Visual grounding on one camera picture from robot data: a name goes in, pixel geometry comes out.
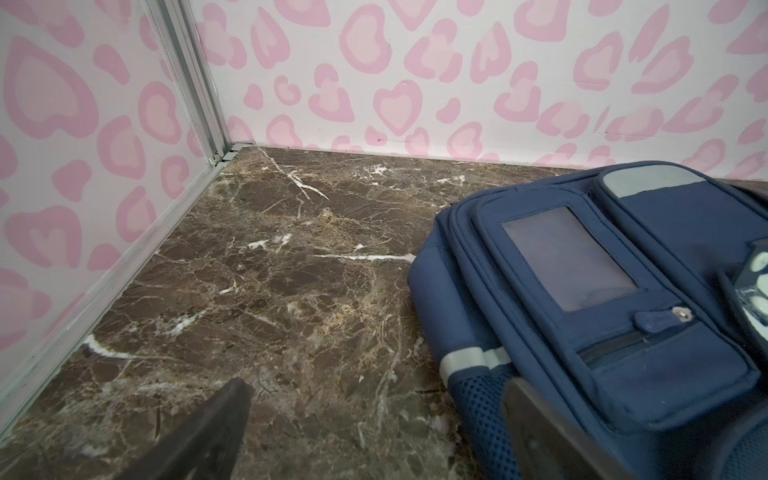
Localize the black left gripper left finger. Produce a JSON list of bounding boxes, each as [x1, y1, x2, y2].
[[118, 378, 253, 479]]

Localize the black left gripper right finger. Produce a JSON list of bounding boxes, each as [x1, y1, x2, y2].
[[502, 378, 634, 480]]

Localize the navy blue student backpack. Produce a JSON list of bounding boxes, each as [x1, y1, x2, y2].
[[408, 162, 767, 479]]

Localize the aluminium corner frame post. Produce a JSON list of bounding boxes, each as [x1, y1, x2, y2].
[[143, 0, 233, 166]]

